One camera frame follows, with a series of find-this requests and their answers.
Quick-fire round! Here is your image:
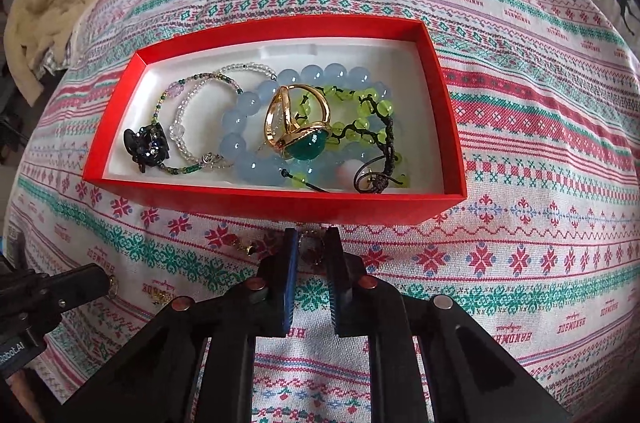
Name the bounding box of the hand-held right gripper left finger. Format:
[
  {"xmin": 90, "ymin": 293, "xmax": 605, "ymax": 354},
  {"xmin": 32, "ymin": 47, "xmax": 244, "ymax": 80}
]
[{"xmin": 107, "ymin": 227, "xmax": 301, "ymax": 423}]

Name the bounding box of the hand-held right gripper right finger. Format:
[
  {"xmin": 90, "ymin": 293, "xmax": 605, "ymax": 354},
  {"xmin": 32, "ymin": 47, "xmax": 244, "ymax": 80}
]
[{"xmin": 325, "ymin": 225, "xmax": 573, "ymax": 423}]

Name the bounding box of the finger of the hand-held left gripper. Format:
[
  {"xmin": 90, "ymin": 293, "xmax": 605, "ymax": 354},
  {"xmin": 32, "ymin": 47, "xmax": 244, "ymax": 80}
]
[{"xmin": 47, "ymin": 264, "xmax": 112, "ymax": 310}]

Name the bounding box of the gold charm chain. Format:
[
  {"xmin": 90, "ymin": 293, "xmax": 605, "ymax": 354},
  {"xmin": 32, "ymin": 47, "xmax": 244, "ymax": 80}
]
[{"xmin": 106, "ymin": 228, "xmax": 331, "ymax": 306}]

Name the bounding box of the red cardboard box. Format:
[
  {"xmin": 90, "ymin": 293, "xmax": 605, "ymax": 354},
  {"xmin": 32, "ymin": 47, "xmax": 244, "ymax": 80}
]
[{"xmin": 81, "ymin": 14, "xmax": 468, "ymax": 226}]

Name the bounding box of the gold ring green stone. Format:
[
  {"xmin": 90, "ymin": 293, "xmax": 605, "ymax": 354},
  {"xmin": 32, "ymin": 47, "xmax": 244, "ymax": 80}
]
[{"xmin": 264, "ymin": 85, "xmax": 334, "ymax": 165}]

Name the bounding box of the thin bead bracelet black charm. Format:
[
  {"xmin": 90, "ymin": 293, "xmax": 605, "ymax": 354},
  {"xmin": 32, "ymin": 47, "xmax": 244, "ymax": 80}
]
[{"xmin": 122, "ymin": 70, "xmax": 246, "ymax": 177}]

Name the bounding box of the light blue bead bracelet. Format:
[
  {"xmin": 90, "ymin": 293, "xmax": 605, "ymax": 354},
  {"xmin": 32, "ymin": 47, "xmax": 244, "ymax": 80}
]
[{"xmin": 219, "ymin": 63, "xmax": 394, "ymax": 190}]

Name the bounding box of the yellow-green bead cord bracelet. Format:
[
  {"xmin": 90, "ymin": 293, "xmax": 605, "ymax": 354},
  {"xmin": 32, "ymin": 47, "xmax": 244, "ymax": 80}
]
[{"xmin": 281, "ymin": 83, "xmax": 414, "ymax": 195}]

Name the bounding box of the clear bead bracelet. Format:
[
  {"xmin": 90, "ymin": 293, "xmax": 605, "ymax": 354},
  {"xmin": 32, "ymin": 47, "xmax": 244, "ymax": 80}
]
[{"xmin": 169, "ymin": 62, "xmax": 279, "ymax": 170}]

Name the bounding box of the checked cloth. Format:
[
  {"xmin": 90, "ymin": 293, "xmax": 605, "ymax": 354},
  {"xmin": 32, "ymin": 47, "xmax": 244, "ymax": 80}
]
[{"xmin": 41, "ymin": 36, "xmax": 77, "ymax": 75}]

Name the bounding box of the patterned knit-print cloth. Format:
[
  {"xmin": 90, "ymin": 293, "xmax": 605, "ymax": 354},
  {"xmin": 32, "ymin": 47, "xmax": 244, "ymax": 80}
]
[{"xmin": 14, "ymin": 0, "xmax": 640, "ymax": 423}]

